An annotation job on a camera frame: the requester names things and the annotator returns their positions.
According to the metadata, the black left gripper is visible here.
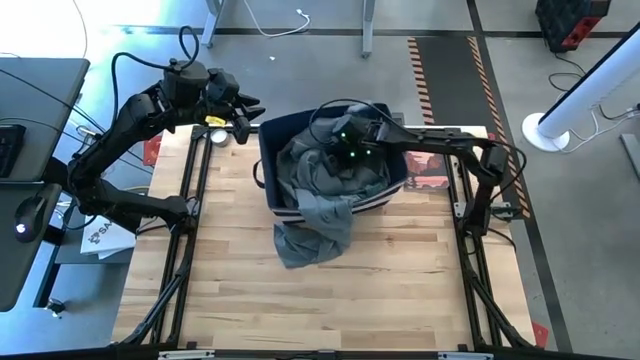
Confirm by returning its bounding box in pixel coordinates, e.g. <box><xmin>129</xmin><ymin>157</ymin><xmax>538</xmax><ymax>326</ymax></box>
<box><xmin>204</xmin><ymin>92</ymin><xmax>267</xmax><ymax>145</ymax></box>

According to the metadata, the green flower print garment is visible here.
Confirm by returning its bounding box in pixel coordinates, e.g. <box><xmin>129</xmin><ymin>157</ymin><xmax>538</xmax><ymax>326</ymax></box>
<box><xmin>273</xmin><ymin>102</ymin><xmax>394</xmax><ymax>270</ymax></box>

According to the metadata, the navy white striped fabric bin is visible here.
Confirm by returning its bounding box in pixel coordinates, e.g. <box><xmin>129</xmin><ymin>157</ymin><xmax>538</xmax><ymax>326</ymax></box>
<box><xmin>252</xmin><ymin>103</ymin><xmax>409</xmax><ymax>225</ymax></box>

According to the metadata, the landscape picture book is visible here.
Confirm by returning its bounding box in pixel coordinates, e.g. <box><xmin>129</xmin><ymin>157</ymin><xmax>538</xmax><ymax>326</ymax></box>
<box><xmin>403</xmin><ymin>149</ymin><xmax>451</xmax><ymax>192</ymax></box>

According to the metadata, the grey metal table leg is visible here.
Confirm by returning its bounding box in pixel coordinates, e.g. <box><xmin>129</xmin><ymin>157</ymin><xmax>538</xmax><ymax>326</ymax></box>
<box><xmin>362</xmin><ymin>0</ymin><xmax>376</xmax><ymax>59</ymax></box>
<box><xmin>200</xmin><ymin>0</ymin><xmax>224</xmax><ymax>49</ymax></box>

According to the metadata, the yellow black connector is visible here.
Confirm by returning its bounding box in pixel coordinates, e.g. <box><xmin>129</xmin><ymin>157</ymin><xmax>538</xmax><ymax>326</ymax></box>
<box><xmin>74</xmin><ymin>123</ymin><xmax>107</xmax><ymax>145</ymax></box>

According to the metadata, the white printed paper sheet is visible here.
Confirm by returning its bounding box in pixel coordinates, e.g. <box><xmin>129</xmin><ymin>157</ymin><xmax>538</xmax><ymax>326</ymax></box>
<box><xmin>79</xmin><ymin>214</ymin><xmax>137</xmax><ymax>260</ymax></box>

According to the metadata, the grey desk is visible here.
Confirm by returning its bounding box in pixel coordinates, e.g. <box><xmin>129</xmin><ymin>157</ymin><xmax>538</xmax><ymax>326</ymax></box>
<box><xmin>0</xmin><ymin>57</ymin><xmax>91</xmax><ymax>312</ymax></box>

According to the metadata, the white tower fan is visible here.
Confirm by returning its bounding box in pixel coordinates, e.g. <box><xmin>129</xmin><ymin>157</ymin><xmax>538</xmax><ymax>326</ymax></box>
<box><xmin>522</xmin><ymin>22</ymin><xmax>640</xmax><ymax>153</ymax></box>

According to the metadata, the black keyboard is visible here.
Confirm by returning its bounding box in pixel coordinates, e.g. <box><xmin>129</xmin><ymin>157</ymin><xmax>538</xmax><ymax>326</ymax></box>
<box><xmin>0</xmin><ymin>123</ymin><xmax>27</xmax><ymax>179</ymax></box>

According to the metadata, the black computer mouse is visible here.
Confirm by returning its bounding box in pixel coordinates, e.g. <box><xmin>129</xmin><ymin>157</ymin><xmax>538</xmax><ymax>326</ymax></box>
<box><xmin>13</xmin><ymin>195</ymin><xmax>46</xmax><ymax>244</ymax></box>

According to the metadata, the black red crate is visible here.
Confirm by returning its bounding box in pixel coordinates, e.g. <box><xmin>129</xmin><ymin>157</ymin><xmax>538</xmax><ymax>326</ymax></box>
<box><xmin>535</xmin><ymin>0</ymin><xmax>612</xmax><ymax>54</ymax></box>

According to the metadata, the grey metal bar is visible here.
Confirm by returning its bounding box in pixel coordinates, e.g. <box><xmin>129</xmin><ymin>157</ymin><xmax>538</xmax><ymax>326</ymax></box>
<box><xmin>619</xmin><ymin>133</ymin><xmax>640</xmax><ymax>179</ymax></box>

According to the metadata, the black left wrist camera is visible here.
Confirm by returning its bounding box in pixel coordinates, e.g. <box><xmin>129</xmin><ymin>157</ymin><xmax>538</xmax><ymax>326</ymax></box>
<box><xmin>207</xmin><ymin>68</ymin><xmax>242</xmax><ymax>101</ymax></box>

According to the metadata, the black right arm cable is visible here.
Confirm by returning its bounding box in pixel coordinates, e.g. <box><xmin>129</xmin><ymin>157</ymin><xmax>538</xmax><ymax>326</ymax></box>
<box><xmin>308</xmin><ymin>98</ymin><xmax>397</xmax><ymax>147</ymax></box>

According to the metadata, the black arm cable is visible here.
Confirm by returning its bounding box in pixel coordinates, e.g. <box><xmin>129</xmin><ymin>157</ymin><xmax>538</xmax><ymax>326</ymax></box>
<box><xmin>308</xmin><ymin>98</ymin><xmax>397</xmax><ymax>147</ymax></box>
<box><xmin>110</xmin><ymin>24</ymin><xmax>201</xmax><ymax>124</ymax></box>

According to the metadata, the white floor cable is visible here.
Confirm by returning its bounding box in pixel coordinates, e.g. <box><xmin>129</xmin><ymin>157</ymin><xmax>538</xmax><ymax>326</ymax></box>
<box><xmin>242</xmin><ymin>0</ymin><xmax>312</xmax><ymax>39</ymax></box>

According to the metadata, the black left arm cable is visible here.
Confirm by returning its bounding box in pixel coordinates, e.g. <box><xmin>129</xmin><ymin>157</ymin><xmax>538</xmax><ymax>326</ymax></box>
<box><xmin>110</xmin><ymin>24</ymin><xmax>201</xmax><ymax>124</ymax></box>

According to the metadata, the black aluminium frame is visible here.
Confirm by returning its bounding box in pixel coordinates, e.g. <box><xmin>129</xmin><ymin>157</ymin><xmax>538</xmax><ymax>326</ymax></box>
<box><xmin>109</xmin><ymin>123</ymin><xmax>539</xmax><ymax>360</ymax></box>

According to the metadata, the black fan power cable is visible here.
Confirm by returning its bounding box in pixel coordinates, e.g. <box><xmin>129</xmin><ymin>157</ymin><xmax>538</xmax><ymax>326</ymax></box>
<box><xmin>548</xmin><ymin>52</ymin><xmax>640</xmax><ymax>121</ymax></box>

